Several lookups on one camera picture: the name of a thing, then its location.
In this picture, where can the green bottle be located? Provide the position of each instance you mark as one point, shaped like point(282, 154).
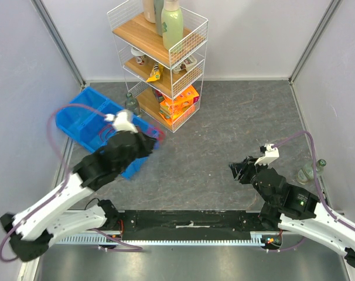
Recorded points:
point(172, 25)

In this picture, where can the white wire shelf rack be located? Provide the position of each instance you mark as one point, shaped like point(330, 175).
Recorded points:
point(130, 29)

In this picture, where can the blue plastic bin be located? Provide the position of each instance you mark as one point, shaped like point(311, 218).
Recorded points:
point(87, 128)

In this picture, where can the left glass bottle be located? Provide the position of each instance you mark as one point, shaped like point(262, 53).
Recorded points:
point(132, 104)

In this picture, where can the grey-green bottle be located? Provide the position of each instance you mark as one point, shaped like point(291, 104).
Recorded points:
point(158, 7)

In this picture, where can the orange snack box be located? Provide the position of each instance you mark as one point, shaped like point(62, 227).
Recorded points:
point(171, 110)

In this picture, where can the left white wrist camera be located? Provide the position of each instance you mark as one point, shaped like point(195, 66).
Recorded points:
point(122, 121)

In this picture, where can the glass bottle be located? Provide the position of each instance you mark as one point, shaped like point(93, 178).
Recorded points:
point(305, 174)
point(132, 104)

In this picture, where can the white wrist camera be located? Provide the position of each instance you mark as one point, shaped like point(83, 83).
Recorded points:
point(270, 153)
point(122, 121)

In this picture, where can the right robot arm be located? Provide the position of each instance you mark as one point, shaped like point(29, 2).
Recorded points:
point(293, 208)

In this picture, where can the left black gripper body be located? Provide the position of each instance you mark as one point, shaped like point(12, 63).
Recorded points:
point(142, 149)

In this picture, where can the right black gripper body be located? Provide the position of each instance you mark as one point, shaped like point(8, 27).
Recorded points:
point(247, 170)

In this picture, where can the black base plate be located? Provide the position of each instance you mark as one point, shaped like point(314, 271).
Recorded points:
point(190, 225)

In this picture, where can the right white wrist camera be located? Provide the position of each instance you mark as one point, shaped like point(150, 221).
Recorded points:
point(270, 153)

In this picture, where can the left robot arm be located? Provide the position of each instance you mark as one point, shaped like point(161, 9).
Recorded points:
point(32, 232)

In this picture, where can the white cup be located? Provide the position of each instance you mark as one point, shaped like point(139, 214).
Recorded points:
point(140, 57)

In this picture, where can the beige bottle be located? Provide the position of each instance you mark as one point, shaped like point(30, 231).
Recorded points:
point(149, 11)

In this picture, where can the slotted cable duct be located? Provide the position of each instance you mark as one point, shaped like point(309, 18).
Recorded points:
point(93, 238)

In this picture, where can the yellow snack bag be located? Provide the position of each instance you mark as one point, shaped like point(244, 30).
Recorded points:
point(156, 73)

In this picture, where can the right glass bottle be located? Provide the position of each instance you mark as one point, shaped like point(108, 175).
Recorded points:
point(305, 174)

